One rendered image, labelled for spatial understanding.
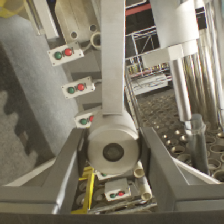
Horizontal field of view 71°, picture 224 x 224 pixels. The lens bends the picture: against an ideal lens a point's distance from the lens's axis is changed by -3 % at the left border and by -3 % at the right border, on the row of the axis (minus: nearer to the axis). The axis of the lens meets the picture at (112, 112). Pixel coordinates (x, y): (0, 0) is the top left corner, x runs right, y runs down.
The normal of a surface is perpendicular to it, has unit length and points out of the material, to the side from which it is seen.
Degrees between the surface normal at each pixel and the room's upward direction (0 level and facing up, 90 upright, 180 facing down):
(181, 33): 104
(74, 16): 90
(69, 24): 90
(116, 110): 90
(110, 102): 90
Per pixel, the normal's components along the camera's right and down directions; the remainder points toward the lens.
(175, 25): -0.40, 0.39
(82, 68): 0.01, 0.29
